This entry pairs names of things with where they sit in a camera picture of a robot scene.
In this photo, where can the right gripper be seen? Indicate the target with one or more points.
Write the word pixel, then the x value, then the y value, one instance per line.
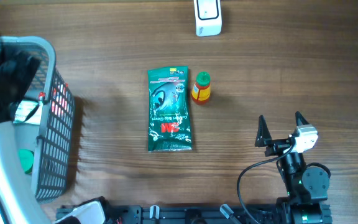
pixel 263 133

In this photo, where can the red bottle green cap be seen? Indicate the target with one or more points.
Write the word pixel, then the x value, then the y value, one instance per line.
pixel 201 91

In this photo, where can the green 3M gloves packet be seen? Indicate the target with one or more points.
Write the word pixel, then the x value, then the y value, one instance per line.
pixel 169 116

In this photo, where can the green lid jar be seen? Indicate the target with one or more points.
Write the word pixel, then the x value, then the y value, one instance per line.
pixel 26 158

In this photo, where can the light teal packet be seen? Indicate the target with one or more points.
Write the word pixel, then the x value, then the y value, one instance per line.
pixel 29 112

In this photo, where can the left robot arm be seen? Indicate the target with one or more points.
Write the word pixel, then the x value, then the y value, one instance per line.
pixel 17 203

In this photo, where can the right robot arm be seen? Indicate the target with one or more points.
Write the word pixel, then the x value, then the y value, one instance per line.
pixel 306 184

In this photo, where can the white barcode scanner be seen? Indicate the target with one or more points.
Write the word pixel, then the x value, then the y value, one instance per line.
pixel 208 17

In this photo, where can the grey plastic mesh basket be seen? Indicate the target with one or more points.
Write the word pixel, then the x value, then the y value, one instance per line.
pixel 51 139

